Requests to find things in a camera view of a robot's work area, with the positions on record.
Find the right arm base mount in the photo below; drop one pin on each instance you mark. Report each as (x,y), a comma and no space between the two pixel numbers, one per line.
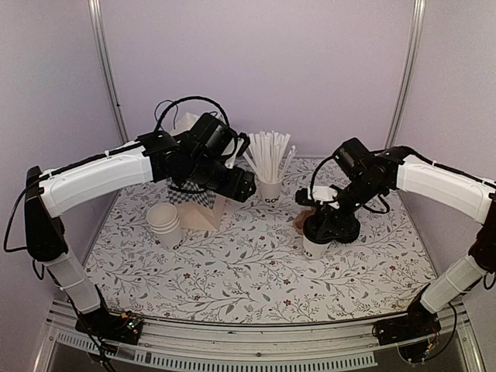
(415,323)

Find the aluminium frame post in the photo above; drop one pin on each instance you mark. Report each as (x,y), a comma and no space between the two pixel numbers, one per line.
(98,29)
(414,40)

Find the stack of white paper cups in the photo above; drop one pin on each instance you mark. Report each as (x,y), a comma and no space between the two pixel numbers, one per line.
(164,222)

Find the black plastic cup lid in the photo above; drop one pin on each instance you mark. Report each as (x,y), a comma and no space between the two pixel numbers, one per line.
(317,231)

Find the left aluminium frame post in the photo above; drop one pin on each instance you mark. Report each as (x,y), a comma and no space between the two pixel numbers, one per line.
(98,29)

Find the checkered paper takeout bag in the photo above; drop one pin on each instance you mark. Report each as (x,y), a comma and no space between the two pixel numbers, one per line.
(197,208)

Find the front aluminium rail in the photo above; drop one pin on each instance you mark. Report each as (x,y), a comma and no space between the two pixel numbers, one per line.
(179,345)

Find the stack of black lids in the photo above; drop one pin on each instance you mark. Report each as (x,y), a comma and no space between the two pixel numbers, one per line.
(347,236)

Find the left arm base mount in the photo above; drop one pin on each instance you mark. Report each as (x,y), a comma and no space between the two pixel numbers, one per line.
(125,327)

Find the bundle of white wrapped straws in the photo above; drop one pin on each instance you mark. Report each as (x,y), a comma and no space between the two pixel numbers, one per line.
(268,157)

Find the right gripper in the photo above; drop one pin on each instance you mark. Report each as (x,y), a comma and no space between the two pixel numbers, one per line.
(335,217)

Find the brown cardboard cup carrier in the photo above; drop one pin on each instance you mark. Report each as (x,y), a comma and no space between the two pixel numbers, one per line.
(300,219)

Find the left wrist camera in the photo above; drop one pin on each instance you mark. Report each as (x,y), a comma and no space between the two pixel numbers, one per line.
(243,142)

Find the floral table mat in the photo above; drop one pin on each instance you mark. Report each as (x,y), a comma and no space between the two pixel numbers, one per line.
(253,269)

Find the white cup holding straws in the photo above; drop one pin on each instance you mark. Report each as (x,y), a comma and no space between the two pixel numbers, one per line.
(270,192)

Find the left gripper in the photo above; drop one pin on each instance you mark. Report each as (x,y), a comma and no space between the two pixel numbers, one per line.
(238,189)

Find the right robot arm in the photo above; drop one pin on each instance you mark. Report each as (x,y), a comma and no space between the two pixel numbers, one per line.
(448,206)

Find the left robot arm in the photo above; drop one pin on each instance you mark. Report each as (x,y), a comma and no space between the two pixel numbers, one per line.
(50,194)

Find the white paper coffee cup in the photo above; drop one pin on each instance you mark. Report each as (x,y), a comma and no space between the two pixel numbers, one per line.
(314,250)

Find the right aluminium frame post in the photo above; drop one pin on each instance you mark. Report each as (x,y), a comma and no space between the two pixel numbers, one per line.
(414,40)

